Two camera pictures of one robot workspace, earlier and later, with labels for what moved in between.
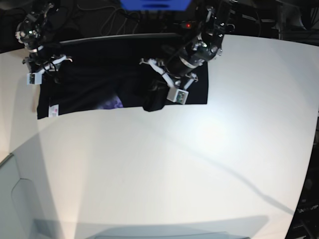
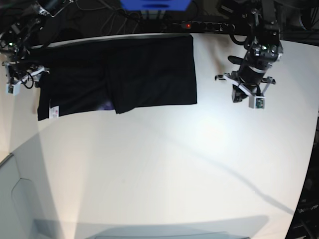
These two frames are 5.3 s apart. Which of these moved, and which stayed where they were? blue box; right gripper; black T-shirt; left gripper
Moved: left gripper; right gripper
Stayed: blue box; black T-shirt
